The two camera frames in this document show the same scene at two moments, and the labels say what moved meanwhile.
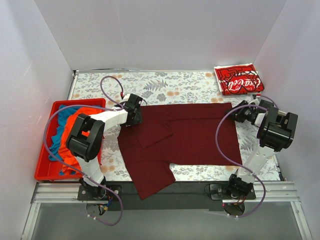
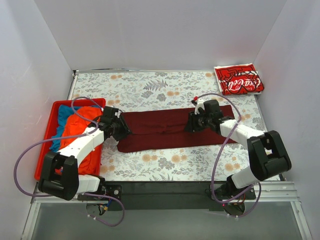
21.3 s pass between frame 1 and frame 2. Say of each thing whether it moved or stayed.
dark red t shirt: moved
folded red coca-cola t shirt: stayed
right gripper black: moved
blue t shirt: stayed
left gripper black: moved
